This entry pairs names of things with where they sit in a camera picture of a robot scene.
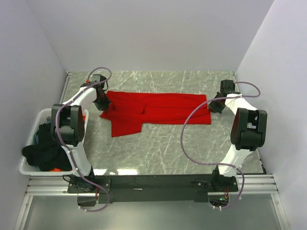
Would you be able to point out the black garment in basket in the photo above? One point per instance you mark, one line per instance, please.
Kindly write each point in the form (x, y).
(48, 155)

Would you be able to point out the aluminium rail frame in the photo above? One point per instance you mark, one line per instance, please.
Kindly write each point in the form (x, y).
(56, 186)

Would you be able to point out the black base beam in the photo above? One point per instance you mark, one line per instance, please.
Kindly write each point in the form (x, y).
(145, 188)

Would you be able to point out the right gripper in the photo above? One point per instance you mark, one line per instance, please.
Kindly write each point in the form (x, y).
(212, 107)

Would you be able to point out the red polo shirt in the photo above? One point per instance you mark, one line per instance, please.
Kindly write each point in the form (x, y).
(128, 111)

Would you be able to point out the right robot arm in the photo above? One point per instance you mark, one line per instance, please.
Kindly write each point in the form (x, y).
(247, 134)

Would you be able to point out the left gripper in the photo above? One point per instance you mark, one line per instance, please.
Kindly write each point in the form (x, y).
(102, 107)

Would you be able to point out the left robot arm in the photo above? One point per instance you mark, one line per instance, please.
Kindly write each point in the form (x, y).
(68, 127)

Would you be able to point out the white laundry basket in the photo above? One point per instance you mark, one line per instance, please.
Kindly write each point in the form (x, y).
(26, 167)

